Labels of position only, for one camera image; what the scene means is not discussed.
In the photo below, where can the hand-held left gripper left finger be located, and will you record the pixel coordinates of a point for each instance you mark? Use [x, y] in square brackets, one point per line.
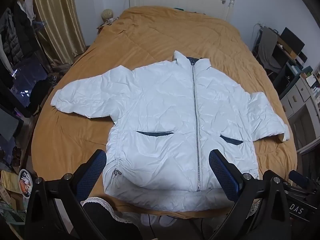
[92, 175]

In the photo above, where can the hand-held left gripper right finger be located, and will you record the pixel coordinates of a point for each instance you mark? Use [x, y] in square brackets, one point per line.
[223, 177]

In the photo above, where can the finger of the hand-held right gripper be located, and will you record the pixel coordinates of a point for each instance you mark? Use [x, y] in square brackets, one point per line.
[298, 176]

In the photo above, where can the white puffer jacket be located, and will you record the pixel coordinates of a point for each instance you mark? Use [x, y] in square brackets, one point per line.
[160, 120]

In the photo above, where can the blue clothes hanger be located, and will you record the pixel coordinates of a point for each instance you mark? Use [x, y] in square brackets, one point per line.
[39, 25]

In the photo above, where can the white lace bed skirt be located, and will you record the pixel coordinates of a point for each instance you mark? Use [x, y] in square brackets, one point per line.
[100, 200]

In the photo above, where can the dark cloth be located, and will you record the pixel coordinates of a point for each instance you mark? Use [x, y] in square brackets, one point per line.
[105, 221]

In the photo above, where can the round printed plate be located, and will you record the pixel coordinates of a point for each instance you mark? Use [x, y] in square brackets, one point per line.
[25, 183]

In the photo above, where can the grey drawer cabinet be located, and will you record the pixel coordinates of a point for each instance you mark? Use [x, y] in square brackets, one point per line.
[303, 105]

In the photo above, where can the white slippers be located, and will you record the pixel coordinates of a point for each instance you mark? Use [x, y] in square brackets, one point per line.
[156, 220]

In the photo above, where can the cardboard box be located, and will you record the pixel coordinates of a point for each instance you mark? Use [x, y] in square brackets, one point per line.
[10, 201]

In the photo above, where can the black cloth pile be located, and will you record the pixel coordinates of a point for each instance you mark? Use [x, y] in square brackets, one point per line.
[38, 96]

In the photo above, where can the dark screen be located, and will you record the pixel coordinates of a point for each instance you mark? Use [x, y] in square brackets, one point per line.
[10, 125]

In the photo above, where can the grey cloth on chair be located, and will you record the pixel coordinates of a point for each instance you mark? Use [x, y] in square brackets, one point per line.
[268, 50]

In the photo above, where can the black monitor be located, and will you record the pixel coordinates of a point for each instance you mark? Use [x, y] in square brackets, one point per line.
[292, 38]

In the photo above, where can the cluttered nightstand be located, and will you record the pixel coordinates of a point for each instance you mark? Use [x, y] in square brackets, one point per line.
[105, 26]

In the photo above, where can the bed with orange quilt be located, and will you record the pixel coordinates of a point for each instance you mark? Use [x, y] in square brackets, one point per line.
[155, 37]

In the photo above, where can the gold curtain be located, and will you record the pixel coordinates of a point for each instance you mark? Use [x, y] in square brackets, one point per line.
[58, 22]

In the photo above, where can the dark hanging puffer coat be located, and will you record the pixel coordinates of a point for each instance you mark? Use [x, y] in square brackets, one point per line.
[10, 40]

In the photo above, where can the beige round ornament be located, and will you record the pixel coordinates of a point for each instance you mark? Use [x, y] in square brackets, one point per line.
[108, 14]

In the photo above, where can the black hanging coat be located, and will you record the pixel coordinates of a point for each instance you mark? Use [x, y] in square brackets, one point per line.
[25, 27]

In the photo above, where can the white hanging garment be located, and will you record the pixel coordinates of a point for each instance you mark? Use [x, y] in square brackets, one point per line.
[28, 6]

